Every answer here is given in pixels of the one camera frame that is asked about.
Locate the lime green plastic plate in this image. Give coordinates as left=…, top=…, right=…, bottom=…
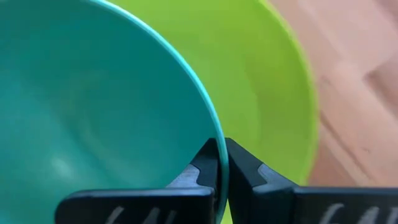
left=108, top=0, right=320, bottom=224

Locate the teal plastic bowl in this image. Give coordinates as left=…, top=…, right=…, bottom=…
left=0, top=0, right=230, bottom=224

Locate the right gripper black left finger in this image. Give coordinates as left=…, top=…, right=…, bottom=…
left=54, top=138, right=223, bottom=224

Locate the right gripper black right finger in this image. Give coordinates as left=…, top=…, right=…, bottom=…
left=224, top=138, right=398, bottom=224

